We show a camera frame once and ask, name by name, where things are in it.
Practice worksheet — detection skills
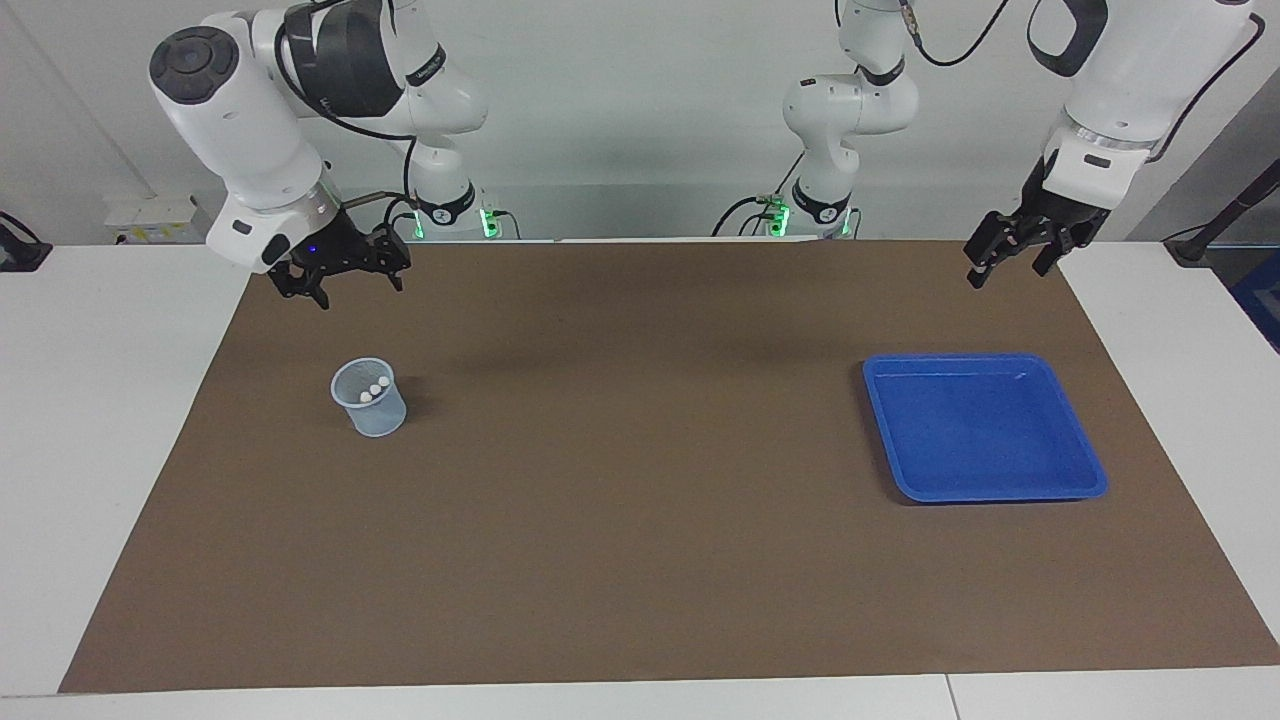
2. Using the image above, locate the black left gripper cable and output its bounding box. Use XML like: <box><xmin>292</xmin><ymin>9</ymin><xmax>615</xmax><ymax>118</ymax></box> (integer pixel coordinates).
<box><xmin>838</xmin><ymin>0</ymin><xmax>1266</xmax><ymax>161</ymax></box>

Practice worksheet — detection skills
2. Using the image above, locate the black stand pole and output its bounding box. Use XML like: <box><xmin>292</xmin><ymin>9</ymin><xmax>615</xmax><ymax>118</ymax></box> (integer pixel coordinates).
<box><xmin>1163</xmin><ymin>158</ymin><xmax>1280</xmax><ymax>267</ymax></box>

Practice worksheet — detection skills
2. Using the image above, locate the white power strip box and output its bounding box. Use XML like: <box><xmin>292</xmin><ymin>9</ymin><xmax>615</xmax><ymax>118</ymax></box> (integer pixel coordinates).
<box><xmin>103</xmin><ymin>193</ymin><xmax>214</xmax><ymax>244</ymax></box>

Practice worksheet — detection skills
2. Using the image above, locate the black clamp mount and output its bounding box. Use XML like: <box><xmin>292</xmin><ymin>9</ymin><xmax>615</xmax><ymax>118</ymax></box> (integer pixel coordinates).
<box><xmin>0</xmin><ymin>212</ymin><xmax>53</xmax><ymax>273</ymax></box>

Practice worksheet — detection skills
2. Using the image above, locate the translucent plastic cup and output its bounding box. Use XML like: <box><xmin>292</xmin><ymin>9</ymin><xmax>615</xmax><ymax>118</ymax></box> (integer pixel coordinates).
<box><xmin>330</xmin><ymin>357</ymin><xmax>408</xmax><ymax>438</ymax></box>

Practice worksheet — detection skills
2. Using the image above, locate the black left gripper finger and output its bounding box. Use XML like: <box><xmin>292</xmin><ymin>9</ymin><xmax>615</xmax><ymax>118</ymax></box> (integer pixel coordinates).
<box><xmin>963</xmin><ymin>208</ymin><xmax>1031</xmax><ymax>291</ymax></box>
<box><xmin>1031</xmin><ymin>222</ymin><xmax>1086</xmax><ymax>278</ymax></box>

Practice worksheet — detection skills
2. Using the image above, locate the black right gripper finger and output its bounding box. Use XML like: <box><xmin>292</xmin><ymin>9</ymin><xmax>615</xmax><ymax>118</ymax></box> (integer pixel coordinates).
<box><xmin>365</xmin><ymin>226</ymin><xmax>412</xmax><ymax>293</ymax></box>
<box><xmin>266</xmin><ymin>258</ymin><xmax>332</xmax><ymax>310</ymax></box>

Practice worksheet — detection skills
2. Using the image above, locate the blue crate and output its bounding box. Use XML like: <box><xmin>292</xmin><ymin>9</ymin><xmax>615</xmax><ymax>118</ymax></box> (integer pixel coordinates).
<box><xmin>1228</xmin><ymin>248</ymin><xmax>1280</xmax><ymax>353</ymax></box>

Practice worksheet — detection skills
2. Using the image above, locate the brown table mat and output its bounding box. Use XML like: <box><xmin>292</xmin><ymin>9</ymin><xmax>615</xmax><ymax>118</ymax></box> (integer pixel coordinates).
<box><xmin>58</xmin><ymin>238</ymin><xmax>1280</xmax><ymax>694</ymax></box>

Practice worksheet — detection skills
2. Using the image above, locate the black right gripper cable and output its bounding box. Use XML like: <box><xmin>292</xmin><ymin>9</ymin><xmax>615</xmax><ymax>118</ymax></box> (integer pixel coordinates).
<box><xmin>275</xmin><ymin>0</ymin><xmax>421</xmax><ymax>241</ymax></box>

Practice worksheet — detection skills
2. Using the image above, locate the blue plastic tray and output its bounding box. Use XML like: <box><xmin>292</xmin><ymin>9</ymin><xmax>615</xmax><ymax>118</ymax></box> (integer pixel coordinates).
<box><xmin>862</xmin><ymin>352</ymin><xmax>1109</xmax><ymax>504</ymax></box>

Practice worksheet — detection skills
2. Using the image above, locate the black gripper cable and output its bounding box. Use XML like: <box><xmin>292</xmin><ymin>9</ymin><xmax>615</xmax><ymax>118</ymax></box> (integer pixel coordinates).
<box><xmin>838</xmin><ymin>0</ymin><xmax>1266</xmax><ymax>161</ymax></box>
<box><xmin>275</xmin><ymin>0</ymin><xmax>421</xmax><ymax>241</ymax></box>

